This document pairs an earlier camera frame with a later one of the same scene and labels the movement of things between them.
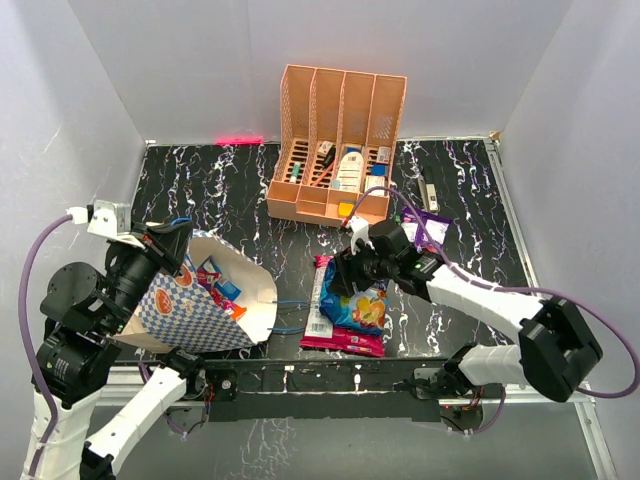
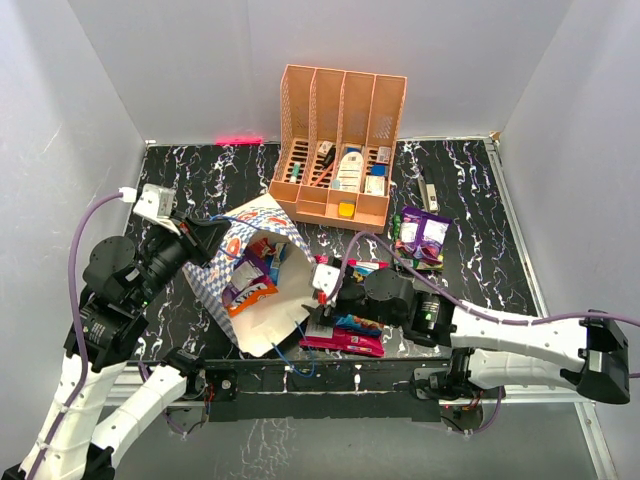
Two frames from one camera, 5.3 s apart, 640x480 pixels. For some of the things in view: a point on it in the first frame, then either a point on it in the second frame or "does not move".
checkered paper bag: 220,300 → 257,273
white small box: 375,181 does not move
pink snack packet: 325,336 does not move
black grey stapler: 428,190 does not move
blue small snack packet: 228,290 → 274,262
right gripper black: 347,271 → 335,312
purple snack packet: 438,226 does not move
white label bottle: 351,172 does not move
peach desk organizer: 338,133 does not move
